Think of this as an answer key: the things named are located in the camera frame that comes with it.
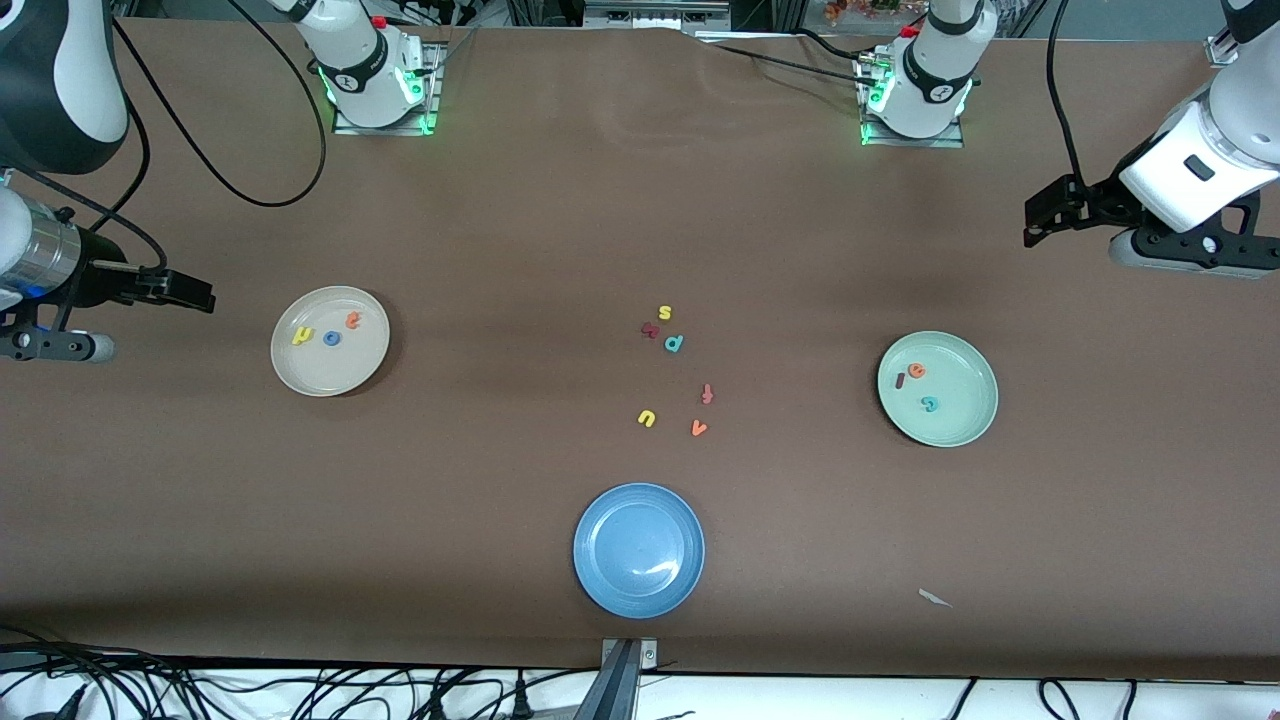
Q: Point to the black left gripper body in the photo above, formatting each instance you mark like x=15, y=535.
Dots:
x=1098, y=199

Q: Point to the pale green round plate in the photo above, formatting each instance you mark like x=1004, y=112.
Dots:
x=955, y=385

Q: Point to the aluminium frame bar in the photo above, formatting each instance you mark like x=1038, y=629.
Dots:
x=1222, y=50

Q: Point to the blue round plate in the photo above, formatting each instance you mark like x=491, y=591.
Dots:
x=639, y=550

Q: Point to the yellow foam letter h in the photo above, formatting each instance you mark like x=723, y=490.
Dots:
x=303, y=335

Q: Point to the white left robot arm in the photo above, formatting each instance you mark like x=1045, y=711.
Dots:
x=1200, y=170

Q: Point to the black power plug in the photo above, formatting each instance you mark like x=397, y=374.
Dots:
x=436, y=705
x=521, y=700

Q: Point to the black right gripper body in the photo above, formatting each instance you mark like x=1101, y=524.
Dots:
x=100, y=272

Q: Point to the metal table edge bracket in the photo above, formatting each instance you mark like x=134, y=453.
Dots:
x=625, y=680

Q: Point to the orange flower decoration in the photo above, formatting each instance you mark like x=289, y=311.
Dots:
x=870, y=8

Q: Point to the white paper scrap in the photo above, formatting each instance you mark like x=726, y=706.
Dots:
x=935, y=598

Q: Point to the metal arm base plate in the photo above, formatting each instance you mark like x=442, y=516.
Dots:
x=345, y=128
x=950, y=143

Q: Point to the brown table cover sheet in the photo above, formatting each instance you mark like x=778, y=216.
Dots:
x=600, y=200

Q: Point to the grey metal rail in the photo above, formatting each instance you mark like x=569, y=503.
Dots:
x=655, y=12

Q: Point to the beige brown round plate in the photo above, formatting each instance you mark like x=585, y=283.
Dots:
x=340, y=370

